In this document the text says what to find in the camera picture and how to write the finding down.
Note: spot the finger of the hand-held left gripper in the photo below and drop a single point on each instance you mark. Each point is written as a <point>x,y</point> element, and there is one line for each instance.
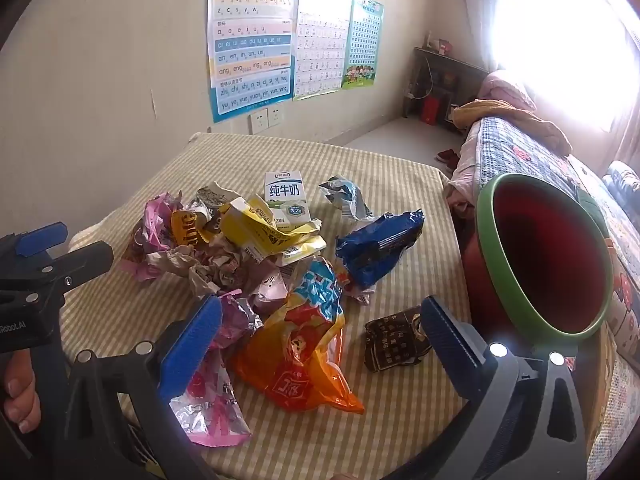
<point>42,237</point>
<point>85,260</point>

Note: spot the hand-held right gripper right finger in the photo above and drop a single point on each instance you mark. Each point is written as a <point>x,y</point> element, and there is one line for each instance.
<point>445,335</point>

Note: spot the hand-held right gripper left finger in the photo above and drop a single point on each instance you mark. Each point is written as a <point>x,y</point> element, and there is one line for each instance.
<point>192,340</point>

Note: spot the orange snack bag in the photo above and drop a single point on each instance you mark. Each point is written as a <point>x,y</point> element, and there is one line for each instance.
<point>295,360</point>

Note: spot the yellow snack wrapper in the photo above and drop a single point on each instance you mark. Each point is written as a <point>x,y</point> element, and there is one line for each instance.
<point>187,225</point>

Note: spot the red bucket with green rim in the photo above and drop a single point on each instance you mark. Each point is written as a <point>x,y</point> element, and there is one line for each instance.
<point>540,260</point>

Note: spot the yellow carton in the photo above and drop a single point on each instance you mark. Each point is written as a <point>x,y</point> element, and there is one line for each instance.
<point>250,225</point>

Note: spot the person's left hand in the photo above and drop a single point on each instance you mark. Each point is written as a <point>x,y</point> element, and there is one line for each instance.
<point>20,400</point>

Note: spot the purple foil wrapper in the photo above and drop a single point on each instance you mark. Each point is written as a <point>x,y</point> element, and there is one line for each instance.
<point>237,320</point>

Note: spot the dark brown wrapper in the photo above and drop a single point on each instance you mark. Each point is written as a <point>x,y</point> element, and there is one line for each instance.
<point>392,340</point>

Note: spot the clear pink printed wrapper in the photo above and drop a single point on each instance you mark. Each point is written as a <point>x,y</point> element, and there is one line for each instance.
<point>210,400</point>

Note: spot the pale pink foil wrapper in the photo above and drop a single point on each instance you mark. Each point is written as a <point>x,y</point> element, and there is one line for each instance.
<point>270,292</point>

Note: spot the blue snack wrapper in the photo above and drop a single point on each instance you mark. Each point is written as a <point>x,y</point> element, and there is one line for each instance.
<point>370,250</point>

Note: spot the crumpled silver blue wrapper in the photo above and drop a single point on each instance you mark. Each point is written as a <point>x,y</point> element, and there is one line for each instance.
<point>345,197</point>

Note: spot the white milk carton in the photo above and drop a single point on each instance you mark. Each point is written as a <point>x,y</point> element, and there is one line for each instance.
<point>285,192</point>

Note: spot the red shoes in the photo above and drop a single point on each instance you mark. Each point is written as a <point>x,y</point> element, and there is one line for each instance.
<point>447,159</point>

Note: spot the plaid patchwork quilt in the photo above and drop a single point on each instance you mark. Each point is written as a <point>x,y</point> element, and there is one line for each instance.
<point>525,150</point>

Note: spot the mustard yellow blanket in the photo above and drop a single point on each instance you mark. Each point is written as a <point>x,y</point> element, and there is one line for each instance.
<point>530,122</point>

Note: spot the blue patterned folded quilt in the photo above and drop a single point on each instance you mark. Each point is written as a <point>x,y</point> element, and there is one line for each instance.
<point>622,180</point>

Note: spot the pink blanket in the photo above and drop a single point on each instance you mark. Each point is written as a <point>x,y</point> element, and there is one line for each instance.
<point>505,90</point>

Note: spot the dark wooden shelf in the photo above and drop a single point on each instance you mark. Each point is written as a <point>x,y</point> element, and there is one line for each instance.
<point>450,65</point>

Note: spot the small red white box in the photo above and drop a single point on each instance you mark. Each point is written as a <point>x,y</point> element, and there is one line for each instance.
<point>442,46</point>

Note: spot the patterned curtain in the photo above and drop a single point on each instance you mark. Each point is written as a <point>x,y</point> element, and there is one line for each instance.
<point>627,110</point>
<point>477,10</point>

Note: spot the bright window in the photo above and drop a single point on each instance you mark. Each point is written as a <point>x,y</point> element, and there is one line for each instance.
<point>560,35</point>

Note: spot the white wall socket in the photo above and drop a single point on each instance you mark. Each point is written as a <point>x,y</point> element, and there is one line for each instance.
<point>274,117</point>
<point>258,123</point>

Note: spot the blue letter wall poster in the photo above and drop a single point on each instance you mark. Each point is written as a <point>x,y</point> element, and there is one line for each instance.
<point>250,60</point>

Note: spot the green chart wall poster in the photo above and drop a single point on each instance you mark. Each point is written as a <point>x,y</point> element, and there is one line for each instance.
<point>362,40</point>

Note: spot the white chart wall poster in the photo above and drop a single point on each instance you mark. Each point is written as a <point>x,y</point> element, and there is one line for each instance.
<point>320,45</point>

